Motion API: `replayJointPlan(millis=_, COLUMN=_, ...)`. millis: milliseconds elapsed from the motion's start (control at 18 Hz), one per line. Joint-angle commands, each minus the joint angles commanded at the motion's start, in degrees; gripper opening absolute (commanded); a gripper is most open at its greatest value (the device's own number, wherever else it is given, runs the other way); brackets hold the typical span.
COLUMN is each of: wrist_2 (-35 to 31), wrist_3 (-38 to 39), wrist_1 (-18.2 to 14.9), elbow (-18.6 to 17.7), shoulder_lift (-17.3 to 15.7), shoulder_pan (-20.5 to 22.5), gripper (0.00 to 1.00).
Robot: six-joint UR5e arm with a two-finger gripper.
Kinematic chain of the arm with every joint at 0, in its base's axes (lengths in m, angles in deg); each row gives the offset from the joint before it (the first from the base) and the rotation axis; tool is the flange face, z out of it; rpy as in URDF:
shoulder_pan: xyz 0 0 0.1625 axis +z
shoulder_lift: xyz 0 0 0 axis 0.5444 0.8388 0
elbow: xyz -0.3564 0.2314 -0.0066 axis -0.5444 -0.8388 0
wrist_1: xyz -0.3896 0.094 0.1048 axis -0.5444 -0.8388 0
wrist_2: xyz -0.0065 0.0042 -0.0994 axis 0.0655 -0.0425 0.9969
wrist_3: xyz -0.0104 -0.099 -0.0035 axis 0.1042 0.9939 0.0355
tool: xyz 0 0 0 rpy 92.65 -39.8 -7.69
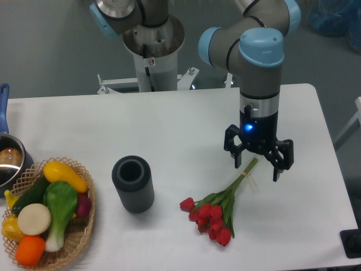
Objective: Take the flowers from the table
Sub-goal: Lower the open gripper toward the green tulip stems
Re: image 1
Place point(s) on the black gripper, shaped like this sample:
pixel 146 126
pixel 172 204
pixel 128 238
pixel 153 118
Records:
pixel 258 135

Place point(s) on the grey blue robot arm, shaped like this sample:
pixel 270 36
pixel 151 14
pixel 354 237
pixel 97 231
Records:
pixel 251 49

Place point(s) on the red tulip bouquet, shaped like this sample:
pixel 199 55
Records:
pixel 214 214

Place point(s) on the dark grey ribbed vase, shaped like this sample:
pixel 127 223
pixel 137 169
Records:
pixel 132 178

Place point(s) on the black clamp device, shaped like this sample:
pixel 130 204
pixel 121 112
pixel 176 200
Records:
pixel 351 243

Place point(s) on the blue plastic bag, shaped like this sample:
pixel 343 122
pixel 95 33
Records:
pixel 336 18

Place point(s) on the woven wicker basket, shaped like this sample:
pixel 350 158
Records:
pixel 77 232

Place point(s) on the green bok choy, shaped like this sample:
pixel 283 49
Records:
pixel 61 200

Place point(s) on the yellow squash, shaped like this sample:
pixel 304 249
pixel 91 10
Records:
pixel 55 171

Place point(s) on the green cucumber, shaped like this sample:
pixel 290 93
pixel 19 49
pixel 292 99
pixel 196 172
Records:
pixel 33 195

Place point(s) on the round beige bun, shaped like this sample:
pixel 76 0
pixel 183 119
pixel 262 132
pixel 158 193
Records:
pixel 34 219

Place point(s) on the orange fruit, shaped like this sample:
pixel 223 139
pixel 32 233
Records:
pixel 30 251

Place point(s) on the yellow banana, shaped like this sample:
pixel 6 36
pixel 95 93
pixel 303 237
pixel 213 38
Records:
pixel 10 199

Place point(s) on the yellow bell pepper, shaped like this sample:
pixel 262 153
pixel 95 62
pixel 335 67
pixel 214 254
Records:
pixel 11 230

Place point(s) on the white frame part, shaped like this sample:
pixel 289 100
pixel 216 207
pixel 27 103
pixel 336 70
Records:
pixel 349 128

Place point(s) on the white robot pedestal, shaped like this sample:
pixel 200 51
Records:
pixel 155 53

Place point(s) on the blue handled saucepan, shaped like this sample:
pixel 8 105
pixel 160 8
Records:
pixel 14 157

